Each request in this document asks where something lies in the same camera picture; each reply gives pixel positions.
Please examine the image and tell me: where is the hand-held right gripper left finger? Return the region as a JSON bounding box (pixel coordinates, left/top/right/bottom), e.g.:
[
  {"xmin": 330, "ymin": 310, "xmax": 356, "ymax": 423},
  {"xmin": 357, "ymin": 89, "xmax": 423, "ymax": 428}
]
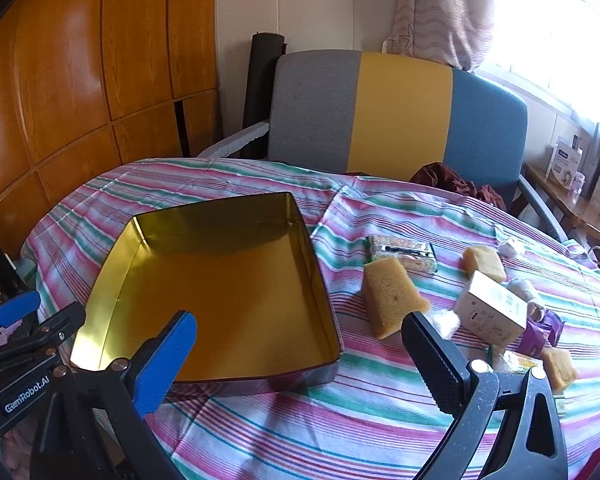
[{"xmin": 30, "ymin": 310, "xmax": 198, "ymax": 480}]

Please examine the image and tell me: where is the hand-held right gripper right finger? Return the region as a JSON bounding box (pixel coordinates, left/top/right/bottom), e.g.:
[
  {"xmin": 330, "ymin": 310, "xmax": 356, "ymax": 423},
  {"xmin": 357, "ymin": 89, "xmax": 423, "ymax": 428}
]
[{"xmin": 402, "ymin": 311, "xmax": 568, "ymax": 480}]

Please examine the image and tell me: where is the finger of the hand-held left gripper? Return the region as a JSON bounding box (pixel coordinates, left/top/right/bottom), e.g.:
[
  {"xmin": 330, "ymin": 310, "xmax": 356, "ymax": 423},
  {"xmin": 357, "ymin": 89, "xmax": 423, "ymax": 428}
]
[
  {"xmin": 0, "ymin": 302, "xmax": 87, "ymax": 366},
  {"xmin": 0, "ymin": 290, "xmax": 42, "ymax": 328}
]

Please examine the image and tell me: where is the white cardboard box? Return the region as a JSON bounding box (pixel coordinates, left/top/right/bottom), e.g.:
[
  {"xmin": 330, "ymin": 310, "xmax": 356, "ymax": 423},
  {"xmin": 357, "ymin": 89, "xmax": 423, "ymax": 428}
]
[{"xmin": 452, "ymin": 270, "xmax": 528, "ymax": 347}]

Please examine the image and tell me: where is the gold metal tin box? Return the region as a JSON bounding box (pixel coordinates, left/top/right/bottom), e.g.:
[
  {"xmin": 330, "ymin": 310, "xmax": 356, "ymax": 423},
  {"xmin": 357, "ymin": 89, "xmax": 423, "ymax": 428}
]
[{"xmin": 70, "ymin": 191, "xmax": 345, "ymax": 396}]

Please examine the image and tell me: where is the large yellow sponge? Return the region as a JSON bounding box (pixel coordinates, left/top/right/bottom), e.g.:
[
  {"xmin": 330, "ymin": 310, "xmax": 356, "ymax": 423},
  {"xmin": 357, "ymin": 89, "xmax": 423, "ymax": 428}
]
[{"xmin": 362, "ymin": 259, "xmax": 431, "ymax": 340}]

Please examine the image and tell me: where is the purple packet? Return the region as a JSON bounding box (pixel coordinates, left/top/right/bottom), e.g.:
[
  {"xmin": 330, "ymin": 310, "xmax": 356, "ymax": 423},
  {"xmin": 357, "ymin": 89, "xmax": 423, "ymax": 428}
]
[{"xmin": 520, "ymin": 309, "xmax": 565, "ymax": 358}]

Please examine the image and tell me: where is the small yellow sponge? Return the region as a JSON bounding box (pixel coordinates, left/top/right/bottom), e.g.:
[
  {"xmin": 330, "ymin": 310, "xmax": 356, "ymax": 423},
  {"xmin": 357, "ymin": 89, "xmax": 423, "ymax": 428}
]
[
  {"xmin": 540, "ymin": 347, "xmax": 578, "ymax": 393},
  {"xmin": 461, "ymin": 245, "xmax": 507, "ymax": 285}
]

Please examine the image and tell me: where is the green edged snack packet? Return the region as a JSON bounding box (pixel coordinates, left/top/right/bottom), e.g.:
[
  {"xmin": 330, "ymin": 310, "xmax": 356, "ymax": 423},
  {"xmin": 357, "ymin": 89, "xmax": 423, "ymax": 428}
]
[{"xmin": 365, "ymin": 234, "xmax": 440, "ymax": 275}]

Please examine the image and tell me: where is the white sock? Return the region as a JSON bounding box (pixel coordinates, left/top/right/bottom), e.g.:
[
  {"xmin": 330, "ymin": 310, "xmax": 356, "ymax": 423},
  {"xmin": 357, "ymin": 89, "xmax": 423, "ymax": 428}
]
[{"xmin": 505, "ymin": 277, "xmax": 543, "ymax": 313}]

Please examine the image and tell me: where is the clear plastic packet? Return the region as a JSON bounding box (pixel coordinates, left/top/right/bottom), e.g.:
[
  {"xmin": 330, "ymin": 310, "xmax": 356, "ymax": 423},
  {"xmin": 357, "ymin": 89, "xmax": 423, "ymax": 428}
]
[{"xmin": 427, "ymin": 307, "xmax": 461, "ymax": 338}]

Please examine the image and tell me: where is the yellow green packet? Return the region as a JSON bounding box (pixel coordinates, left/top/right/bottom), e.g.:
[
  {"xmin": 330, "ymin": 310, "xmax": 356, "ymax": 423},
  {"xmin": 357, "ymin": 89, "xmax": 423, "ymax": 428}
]
[{"xmin": 487, "ymin": 345, "xmax": 546, "ymax": 376}]

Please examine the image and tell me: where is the white crumpled wrapper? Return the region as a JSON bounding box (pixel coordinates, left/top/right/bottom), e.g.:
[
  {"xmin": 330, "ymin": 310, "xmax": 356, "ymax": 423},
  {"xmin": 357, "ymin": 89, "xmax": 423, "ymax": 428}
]
[{"xmin": 495, "ymin": 237, "xmax": 526, "ymax": 260}]

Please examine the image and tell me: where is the striped tablecloth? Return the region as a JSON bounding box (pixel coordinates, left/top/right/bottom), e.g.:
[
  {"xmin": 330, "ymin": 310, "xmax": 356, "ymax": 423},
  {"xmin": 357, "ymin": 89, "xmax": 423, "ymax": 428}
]
[{"xmin": 20, "ymin": 157, "xmax": 600, "ymax": 480}]

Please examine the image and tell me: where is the maroon cloth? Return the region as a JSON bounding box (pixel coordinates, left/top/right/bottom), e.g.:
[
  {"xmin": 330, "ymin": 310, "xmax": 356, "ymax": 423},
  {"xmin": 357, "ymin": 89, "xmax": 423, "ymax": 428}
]
[{"xmin": 411, "ymin": 162, "xmax": 508, "ymax": 211}]

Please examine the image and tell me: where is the wooden side table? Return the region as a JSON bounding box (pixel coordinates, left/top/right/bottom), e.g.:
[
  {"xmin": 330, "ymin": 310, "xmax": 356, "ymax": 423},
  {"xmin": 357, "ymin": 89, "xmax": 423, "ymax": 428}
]
[{"xmin": 522, "ymin": 162, "xmax": 600, "ymax": 256}]

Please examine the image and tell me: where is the white padded board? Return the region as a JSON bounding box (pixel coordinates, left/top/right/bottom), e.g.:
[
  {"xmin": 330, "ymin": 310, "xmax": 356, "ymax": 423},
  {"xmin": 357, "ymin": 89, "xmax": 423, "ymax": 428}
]
[{"xmin": 197, "ymin": 121, "xmax": 271, "ymax": 158}]

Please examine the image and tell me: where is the white printed carton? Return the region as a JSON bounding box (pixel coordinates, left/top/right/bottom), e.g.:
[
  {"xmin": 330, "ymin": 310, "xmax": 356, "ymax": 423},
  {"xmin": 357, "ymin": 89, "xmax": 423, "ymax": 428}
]
[{"xmin": 545, "ymin": 135, "xmax": 586, "ymax": 183}]

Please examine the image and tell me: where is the grey yellow blue chair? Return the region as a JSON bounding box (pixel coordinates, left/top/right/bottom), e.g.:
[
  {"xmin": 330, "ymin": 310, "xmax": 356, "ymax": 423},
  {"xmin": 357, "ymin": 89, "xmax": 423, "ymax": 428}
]
[{"xmin": 267, "ymin": 50, "xmax": 568, "ymax": 241}]

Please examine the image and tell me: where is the wooden wardrobe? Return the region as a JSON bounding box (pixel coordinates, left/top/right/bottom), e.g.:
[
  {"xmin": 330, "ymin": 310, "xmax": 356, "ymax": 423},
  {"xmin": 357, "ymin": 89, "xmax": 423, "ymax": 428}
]
[{"xmin": 0, "ymin": 0, "xmax": 223, "ymax": 261}]

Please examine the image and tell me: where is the black rolled mat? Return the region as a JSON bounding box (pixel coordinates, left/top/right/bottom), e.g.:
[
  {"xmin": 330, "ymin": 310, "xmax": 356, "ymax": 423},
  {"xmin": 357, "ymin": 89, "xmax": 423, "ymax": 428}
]
[{"xmin": 243, "ymin": 32, "xmax": 286, "ymax": 158}]

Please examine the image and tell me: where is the pink patterned curtain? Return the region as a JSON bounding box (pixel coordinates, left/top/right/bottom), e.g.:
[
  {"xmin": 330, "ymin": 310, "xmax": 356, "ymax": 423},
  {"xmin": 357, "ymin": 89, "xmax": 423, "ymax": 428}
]
[{"xmin": 382, "ymin": 0, "xmax": 496, "ymax": 71}]

